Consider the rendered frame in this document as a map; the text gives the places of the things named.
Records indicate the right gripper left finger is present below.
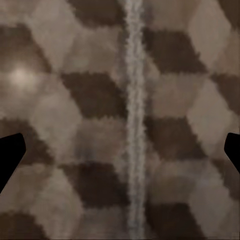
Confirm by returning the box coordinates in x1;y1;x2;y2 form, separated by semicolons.
0;133;26;193

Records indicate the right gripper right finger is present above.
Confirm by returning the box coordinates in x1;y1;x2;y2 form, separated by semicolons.
224;133;240;173

